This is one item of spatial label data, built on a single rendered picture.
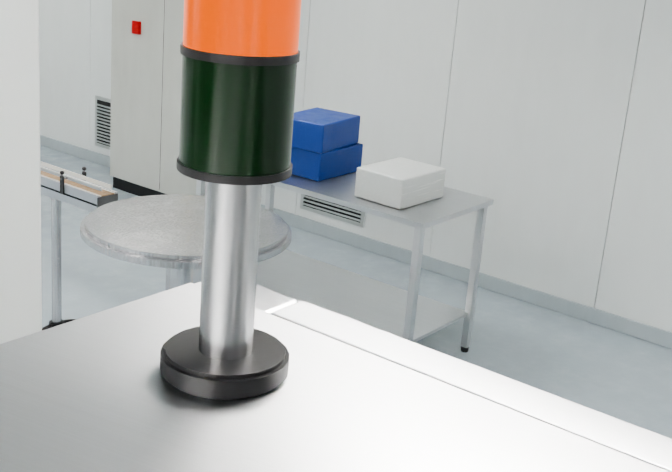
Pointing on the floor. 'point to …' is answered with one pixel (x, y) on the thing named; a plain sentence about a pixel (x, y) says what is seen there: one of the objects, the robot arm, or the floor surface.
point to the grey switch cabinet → (147, 81)
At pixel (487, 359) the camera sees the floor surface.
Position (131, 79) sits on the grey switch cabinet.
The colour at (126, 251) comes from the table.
